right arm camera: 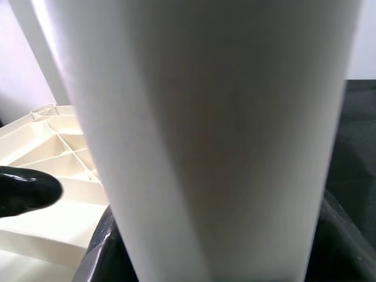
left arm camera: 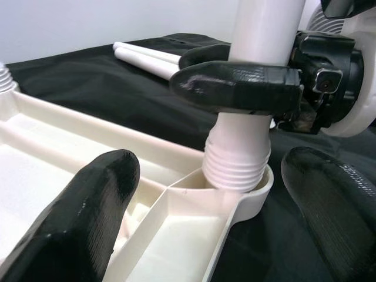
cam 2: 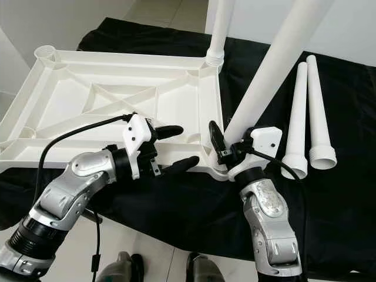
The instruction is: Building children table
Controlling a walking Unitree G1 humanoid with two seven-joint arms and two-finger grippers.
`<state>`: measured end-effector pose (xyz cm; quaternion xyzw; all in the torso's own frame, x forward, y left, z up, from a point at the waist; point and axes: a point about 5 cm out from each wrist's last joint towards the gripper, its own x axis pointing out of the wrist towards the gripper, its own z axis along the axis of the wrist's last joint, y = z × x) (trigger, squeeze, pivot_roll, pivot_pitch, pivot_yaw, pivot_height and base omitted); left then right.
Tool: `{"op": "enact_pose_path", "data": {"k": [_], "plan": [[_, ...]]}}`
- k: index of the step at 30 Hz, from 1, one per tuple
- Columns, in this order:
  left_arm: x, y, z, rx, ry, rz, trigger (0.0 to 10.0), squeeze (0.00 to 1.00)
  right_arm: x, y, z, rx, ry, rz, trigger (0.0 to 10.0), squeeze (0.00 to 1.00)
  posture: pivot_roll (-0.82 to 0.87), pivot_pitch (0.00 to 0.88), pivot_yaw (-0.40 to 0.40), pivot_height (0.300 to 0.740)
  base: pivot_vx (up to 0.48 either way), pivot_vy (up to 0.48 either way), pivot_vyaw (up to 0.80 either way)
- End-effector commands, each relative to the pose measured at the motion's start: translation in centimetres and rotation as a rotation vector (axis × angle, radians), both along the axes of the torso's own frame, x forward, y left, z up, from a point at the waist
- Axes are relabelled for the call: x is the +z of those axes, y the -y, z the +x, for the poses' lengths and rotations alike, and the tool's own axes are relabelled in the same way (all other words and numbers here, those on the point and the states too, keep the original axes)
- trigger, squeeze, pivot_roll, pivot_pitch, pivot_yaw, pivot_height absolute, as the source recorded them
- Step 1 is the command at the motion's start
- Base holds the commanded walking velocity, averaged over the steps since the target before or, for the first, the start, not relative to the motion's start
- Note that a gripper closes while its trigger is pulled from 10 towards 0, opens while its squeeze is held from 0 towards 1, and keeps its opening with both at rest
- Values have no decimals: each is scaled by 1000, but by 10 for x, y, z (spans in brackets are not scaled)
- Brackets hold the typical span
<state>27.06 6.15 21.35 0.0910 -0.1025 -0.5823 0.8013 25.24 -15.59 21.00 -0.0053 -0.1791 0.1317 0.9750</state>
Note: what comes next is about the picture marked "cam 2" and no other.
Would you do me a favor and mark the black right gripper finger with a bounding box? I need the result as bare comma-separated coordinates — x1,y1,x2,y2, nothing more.
209,120,227,159

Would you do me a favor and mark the white plastic children table top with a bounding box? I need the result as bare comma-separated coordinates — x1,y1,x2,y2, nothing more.
0,45,233,180

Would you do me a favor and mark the grey right robot foot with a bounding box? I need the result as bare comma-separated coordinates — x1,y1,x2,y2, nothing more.
185,253,236,282

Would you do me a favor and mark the grey robot foot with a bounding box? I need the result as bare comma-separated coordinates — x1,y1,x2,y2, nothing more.
185,253,236,282
96,251,143,282

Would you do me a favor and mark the grey left robot foot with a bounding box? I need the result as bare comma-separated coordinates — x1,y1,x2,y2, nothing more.
96,251,143,282

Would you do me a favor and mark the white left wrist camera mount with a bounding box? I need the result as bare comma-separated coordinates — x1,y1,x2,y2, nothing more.
122,113,156,180

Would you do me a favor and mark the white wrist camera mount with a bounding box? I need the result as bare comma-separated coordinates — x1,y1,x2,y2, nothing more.
228,126,283,180
122,113,156,180

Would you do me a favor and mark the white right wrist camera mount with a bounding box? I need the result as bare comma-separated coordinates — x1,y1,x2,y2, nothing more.
228,126,283,180

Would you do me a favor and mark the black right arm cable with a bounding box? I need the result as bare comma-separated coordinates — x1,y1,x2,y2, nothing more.
247,147,309,282

